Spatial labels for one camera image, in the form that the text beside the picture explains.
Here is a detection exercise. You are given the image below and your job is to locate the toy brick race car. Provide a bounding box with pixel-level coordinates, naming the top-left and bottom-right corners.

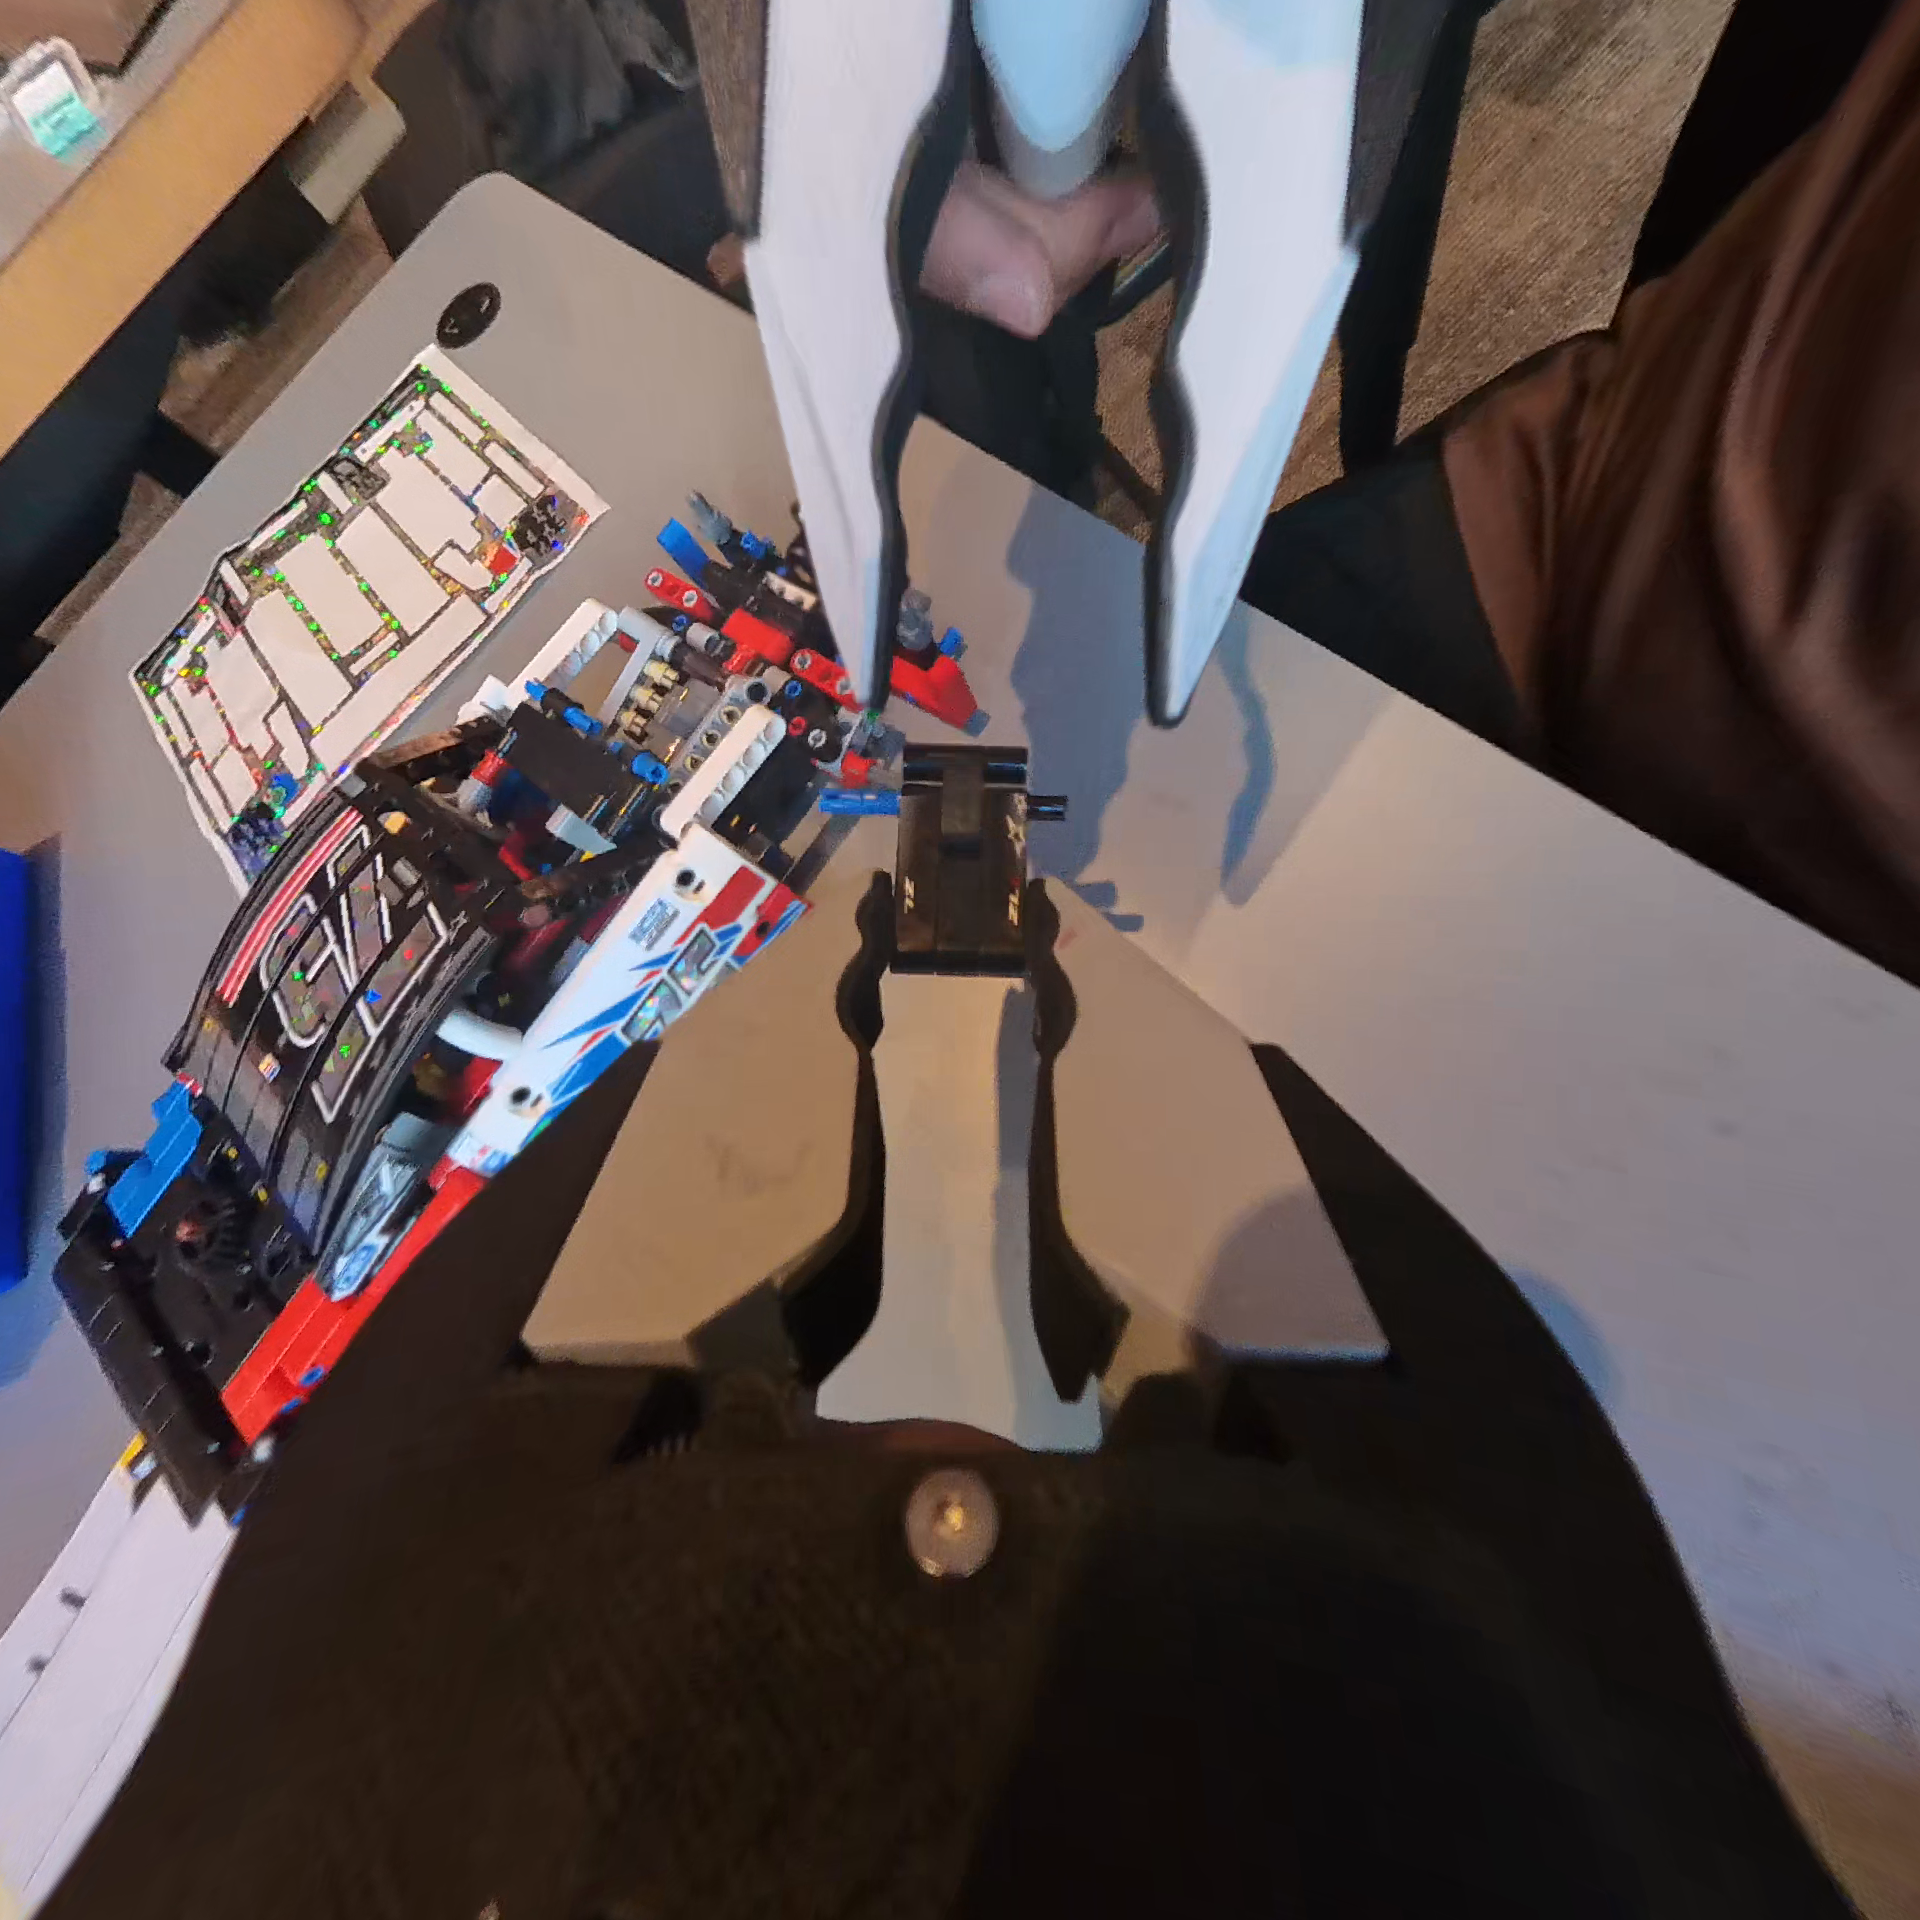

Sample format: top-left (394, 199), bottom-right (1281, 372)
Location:
top-left (50, 502), bottom-right (992, 1525)

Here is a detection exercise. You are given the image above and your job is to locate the red angled brick piece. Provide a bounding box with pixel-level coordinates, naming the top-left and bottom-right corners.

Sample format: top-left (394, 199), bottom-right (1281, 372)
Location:
top-left (877, 637), bottom-right (992, 741)

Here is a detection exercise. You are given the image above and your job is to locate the small clear plastic box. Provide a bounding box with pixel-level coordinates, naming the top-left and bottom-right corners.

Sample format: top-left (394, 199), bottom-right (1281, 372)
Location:
top-left (0, 41), bottom-right (108, 166)

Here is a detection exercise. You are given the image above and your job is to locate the holographic sticker sheet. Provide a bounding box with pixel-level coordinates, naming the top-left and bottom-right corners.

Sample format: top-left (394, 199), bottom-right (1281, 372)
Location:
top-left (130, 345), bottom-right (608, 890)

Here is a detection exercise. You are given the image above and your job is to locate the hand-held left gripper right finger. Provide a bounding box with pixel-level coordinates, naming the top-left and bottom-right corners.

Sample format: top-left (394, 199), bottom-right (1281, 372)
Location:
top-left (1027, 877), bottom-right (1390, 1413)

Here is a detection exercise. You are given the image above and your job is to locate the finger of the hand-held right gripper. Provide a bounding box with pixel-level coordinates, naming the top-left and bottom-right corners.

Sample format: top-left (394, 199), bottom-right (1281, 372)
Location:
top-left (1142, 0), bottom-right (1399, 725)
top-left (743, 0), bottom-right (969, 713)

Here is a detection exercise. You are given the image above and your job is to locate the grey desk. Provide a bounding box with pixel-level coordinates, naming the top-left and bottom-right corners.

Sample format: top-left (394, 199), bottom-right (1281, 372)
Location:
top-left (0, 171), bottom-right (1920, 1920)

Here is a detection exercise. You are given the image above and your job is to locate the black brick hood piece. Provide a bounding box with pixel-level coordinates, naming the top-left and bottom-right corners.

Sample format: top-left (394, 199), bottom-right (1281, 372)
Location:
top-left (890, 745), bottom-right (1071, 978)

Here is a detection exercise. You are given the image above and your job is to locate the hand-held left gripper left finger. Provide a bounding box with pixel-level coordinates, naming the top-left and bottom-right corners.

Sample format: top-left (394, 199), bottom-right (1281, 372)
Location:
top-left (520, 877), bottom-right (890, 1393)

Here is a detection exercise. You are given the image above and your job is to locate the person's right hand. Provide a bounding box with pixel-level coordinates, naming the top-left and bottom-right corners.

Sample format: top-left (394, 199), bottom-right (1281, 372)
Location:
top-left (917, 159), bottom-right (1170, 336)

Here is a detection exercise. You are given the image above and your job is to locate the person's torso brown shirt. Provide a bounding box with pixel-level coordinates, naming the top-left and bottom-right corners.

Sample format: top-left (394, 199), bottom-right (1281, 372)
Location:
top-left (1440, 0), bottom-right (1920, 994)

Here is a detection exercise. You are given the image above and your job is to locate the blue plastic bin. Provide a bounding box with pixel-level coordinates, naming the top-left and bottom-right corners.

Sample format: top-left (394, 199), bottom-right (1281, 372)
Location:
top-left (0, 848), bottom-right (34, 1291)

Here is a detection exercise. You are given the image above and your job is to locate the wooden table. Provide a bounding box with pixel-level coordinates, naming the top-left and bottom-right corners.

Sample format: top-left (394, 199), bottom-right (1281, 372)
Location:
top-left (0, 0), bottom-right (408, 451)

